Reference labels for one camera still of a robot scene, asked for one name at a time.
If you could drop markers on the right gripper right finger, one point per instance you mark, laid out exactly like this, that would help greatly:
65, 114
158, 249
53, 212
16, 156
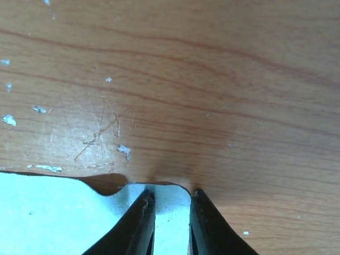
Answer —
209, 231

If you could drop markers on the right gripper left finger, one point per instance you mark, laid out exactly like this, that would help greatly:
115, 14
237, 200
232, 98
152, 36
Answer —
134, 233

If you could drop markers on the light blue cleaning cloth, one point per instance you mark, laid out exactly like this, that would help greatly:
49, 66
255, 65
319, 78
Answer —
56, 215

